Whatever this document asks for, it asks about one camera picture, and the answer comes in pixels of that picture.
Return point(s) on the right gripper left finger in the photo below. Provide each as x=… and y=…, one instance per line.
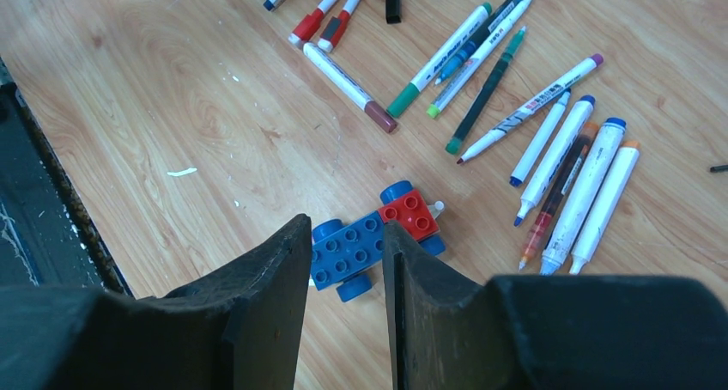
x=239, y=327

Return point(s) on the clear cap grey pen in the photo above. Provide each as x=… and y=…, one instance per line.
x=476, y=39

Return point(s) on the brown cap marker horizontal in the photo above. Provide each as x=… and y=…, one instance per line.
x=350, y=87

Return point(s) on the white paper scrap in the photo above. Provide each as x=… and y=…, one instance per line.
x=181, y=173

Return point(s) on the black microphone tripod stand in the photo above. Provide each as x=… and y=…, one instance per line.
x=718, y=169

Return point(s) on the dark green cap pen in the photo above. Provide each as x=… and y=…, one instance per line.
x=488, y=88

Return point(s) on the purple cap marker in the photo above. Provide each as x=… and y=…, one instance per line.
x=529, y=108

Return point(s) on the purple tip white marker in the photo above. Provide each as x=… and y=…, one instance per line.
x=553, y=158

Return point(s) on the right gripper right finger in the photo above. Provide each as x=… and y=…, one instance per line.
x=434, y=317

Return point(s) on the orange red cap marker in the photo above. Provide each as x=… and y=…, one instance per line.
x=574, y=157

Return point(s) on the blue red toy robot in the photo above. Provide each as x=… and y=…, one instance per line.
x=343, y=252

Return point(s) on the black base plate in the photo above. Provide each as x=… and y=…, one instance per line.
x=47, y=235

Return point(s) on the green cap marker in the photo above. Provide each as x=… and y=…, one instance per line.
x=461, y=77
x=436, y=63

